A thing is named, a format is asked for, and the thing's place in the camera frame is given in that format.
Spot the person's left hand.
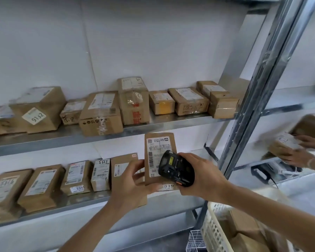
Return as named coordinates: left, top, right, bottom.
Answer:
left=109, top=159, right=165, bottom=213

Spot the person's right hand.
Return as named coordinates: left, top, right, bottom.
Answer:
left=177, top=153, right=233, bottom=203

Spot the black handheld barcode scanner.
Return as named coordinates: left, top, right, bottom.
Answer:
left=158, top=150, right=195, bottom=187

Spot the labelled brown cardboard parcel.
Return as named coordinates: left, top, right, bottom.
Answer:
left=144, top=132, right=181, bottom=192

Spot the person's right forearm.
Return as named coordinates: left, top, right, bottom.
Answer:
left=218, top=180, right=315, bottom=252

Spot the person's left forearm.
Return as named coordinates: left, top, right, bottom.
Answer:
left=57, top=200, right=137, bottom=252

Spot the grey metal shelf rack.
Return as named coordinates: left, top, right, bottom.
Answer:
left=0, top=0, right=315, bottom=252
left=226, top=84, right=315, bottom=197

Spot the white plastic crate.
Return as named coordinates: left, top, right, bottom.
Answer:
left=201, top=201, right=252, bottom=252

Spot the brown cardboard box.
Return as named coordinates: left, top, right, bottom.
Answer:
left=230, top=233, right=269, bottom=252
left=229, top=208, right=266, bottom=237

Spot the row of cardboard boxes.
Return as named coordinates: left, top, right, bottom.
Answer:
left=0, top=77, right=240, bottom=141

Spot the small cardboard box white label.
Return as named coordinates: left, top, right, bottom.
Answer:
left=268, top=132, right=304, bottom=158

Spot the row of flat cardboard packets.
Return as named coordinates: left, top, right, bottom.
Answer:
left=0, top=153, right=148, bottom=226

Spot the large plain cardboard box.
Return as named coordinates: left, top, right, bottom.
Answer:
left=291, top=114, right=315, bottom=142

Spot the white wire basket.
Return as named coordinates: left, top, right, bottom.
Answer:
left=185, top=229, right=208, bottom=252

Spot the black device with cable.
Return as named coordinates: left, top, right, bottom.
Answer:
left=250, top=160, right=303, bottom=185

